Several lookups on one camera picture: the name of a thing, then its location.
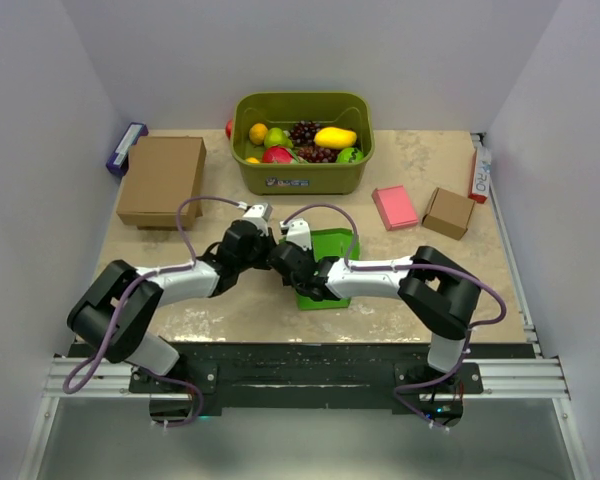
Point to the small brown cardboard box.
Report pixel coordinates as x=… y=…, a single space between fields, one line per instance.
x=448 y=213

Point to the red dragon fruit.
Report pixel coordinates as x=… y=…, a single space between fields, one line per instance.
x=279 y=155

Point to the red white box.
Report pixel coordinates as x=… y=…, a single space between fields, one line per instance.
x=480 y=175

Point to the yellow mango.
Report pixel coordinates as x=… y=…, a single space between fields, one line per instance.
x=335 y=138

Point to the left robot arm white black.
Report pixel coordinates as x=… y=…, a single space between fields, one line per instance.
x=114 y=314

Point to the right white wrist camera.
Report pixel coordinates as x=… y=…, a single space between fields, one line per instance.
x=297 y=232

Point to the dark grapes upper bunch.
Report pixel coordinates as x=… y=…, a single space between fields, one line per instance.
x=302 y=133

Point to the green paper box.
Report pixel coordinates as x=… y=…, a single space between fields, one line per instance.
x=327 y=242

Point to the olive green plastic bin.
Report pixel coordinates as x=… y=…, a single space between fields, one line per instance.
x=283 y=109

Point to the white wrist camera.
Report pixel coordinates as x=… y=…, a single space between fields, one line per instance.
x=297 y=232
x=259 y=215

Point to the green round fruit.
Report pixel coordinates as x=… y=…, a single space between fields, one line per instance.
x=350 y=155

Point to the red fruit behind bin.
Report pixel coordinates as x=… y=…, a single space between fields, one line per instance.
x=229 y=129

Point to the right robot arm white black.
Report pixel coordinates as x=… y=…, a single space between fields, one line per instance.
x=441 y=294

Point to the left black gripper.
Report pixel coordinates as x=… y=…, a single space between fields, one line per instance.
x=267 y=241

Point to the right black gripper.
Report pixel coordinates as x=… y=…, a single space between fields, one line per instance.
x=305 y=252

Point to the purple white box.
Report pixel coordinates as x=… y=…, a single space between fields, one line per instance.
x=117 y=163

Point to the dark grapes bunch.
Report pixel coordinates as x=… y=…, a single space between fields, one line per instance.
x=317 y=154
x=302 y=133

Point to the dark grapes lower bunch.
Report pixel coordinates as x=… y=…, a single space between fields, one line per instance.
x=317 y=154

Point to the green pear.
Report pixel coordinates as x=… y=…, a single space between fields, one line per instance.
x=277 y=137

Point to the pink box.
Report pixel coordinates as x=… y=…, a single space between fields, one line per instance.
x=395 y=208

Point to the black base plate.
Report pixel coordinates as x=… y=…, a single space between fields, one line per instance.
x=380 y=376

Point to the large brown cardboard box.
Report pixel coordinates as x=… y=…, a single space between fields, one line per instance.
x=163 y=173

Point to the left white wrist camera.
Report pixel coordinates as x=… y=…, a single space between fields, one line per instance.
x=259 y=215

